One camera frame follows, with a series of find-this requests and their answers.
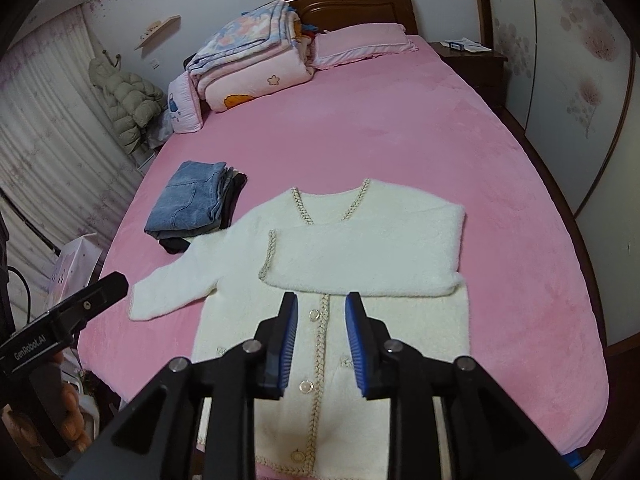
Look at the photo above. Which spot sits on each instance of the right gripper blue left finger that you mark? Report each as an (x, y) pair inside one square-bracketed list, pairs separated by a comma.
[(255, 369)]

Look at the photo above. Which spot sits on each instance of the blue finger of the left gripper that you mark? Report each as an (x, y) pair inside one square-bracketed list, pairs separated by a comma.
[(77, 310)]

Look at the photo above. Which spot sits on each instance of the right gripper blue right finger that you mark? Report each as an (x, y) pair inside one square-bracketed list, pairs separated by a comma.
[(388, 369)]

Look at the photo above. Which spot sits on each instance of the white fluffy cardigan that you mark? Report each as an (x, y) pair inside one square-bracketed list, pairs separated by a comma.
[(398, 247)]

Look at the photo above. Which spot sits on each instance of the person left hand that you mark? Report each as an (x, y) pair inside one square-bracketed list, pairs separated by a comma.
[(41, 413)]

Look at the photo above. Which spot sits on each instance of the white curtain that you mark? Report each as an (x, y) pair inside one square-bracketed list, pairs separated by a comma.
[(61, 164)]

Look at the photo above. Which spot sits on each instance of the folded black garment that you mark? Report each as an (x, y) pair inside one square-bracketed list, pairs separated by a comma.
[(177, 245)]

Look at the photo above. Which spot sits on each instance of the olive puffer jacket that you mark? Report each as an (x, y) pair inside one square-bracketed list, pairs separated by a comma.
[(132, 102)]

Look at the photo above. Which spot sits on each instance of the white pink cartoon pillow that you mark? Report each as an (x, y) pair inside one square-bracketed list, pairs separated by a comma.
[(184, 105)]

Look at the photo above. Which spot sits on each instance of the pink bed sheet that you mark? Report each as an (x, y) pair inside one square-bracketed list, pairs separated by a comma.
[(409, 122)]

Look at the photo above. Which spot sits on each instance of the dark wooden nightstand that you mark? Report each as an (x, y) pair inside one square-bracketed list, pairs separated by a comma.
[(484, 72)]

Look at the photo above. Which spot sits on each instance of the items on nightstand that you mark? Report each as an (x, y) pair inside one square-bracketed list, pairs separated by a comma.
[(465, 45)]

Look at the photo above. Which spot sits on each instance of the folded floral quilt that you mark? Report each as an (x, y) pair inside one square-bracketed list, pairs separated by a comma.
[(254, 36)]

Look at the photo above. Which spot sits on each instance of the dark wooden headboard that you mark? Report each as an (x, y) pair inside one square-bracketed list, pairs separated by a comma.
[(319, 16)]

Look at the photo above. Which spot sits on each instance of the floral wardrobe door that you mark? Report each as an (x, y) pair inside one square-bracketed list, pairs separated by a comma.
[(573, 85)]

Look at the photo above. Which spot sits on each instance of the wooden wall shelf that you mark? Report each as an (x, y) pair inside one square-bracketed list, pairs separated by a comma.
[(155, 29)]

